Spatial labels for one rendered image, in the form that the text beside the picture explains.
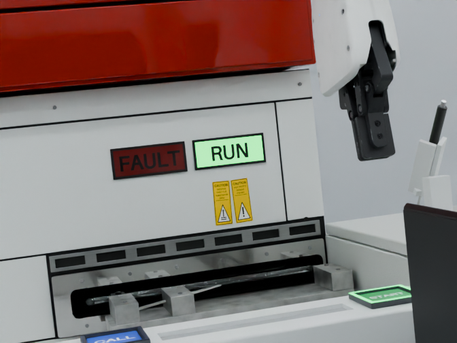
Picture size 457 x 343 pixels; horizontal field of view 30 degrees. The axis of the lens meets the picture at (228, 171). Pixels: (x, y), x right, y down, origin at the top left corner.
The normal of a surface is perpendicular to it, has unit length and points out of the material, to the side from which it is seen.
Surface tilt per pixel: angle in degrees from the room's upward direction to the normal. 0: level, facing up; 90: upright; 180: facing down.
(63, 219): 90
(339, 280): 90
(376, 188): 90
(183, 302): 90
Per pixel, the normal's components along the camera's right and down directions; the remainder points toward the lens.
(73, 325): 0.24, 0.03
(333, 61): -0.97, 0.09
